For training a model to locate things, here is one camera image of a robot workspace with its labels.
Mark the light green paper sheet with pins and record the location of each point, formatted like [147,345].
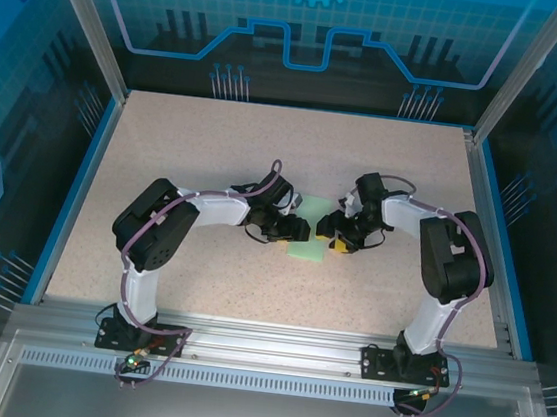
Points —
[314,207]

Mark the aluminium frame post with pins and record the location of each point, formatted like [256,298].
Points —
[525,70]
[86,20]

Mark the aluminium mounting rail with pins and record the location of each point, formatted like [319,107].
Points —
[268,343]

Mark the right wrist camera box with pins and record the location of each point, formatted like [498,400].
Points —
[351,204]

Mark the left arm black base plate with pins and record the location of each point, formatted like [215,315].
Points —
[113,338]

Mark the blue table side border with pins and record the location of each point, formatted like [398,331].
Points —
[491,167]
[77,196]

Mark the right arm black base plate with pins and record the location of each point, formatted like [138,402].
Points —
[374,363]

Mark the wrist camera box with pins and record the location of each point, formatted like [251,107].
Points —
[351,204]
[298,201]

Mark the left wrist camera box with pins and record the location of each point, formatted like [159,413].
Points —
[298,201]

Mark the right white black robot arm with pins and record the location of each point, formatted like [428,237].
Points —
[454,259]

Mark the aluminium table side rail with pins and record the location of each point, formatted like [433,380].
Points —
[481,181]

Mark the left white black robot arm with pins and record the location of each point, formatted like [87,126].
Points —
[155,234]

